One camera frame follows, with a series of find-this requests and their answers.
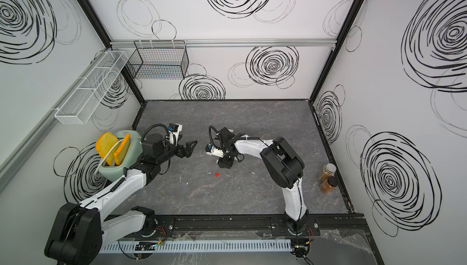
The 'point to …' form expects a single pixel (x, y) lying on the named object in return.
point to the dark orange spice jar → (328, 184)
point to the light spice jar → (329, 171)
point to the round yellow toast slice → (105, 143)
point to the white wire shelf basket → (83, 104)
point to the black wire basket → (159, 59)
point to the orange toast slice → (119, 154)
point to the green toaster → (112, 173)
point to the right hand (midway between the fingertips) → (223, 160)
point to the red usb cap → (216, 174)
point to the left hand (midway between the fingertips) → (187, 138)
